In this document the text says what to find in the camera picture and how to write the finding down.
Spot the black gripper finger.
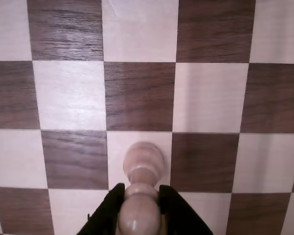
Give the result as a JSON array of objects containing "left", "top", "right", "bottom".
[
  {"left": 77, "top": 183, "right": 125, "bottom": 235},
  {"left": 159, "top": 185, "right": 214, "bottom": 235}
]

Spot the light wooden pawn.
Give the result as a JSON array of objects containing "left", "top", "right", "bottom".
[{"left": 117, "top": 141, "right": 166, "bottom": 235}]

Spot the wooden chessboard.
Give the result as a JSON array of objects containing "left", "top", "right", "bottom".
[{"left": 0, "top": 0, "right": 294, "bottom": 235}]

